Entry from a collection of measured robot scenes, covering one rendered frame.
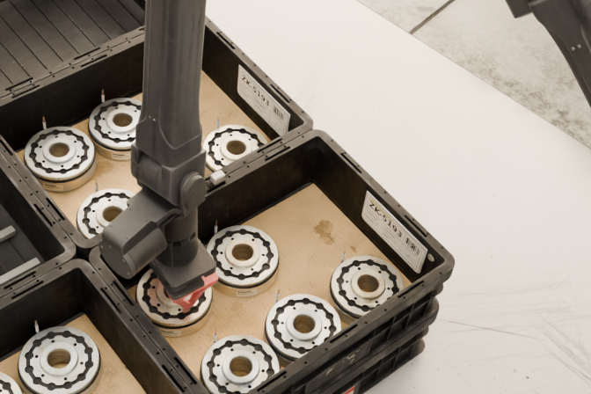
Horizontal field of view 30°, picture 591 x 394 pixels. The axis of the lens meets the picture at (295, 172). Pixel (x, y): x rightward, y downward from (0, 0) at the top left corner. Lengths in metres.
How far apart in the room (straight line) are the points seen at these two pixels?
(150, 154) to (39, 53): 0.63
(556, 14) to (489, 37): 2.30
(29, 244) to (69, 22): 0.46
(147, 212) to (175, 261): 0.12
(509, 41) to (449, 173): 1.37
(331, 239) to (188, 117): 0.45
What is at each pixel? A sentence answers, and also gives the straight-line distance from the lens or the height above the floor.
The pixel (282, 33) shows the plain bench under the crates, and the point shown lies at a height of 0.70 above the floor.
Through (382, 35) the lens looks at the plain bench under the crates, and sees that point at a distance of 2.10.
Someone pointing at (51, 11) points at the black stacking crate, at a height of 0.83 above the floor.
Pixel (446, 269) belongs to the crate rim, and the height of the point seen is 0.93.
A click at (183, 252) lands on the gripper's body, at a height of 0.99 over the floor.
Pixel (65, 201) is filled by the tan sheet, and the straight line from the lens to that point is 1.64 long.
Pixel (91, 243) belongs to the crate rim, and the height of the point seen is 0.93.
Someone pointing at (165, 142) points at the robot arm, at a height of 1.19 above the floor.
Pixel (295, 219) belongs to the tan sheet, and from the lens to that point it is 1.62.
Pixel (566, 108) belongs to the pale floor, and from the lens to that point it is 3.09.
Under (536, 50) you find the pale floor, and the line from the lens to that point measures 3.23.
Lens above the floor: 2.11
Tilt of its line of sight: 50 degrees down
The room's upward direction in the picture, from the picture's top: 8 degrees clockwise
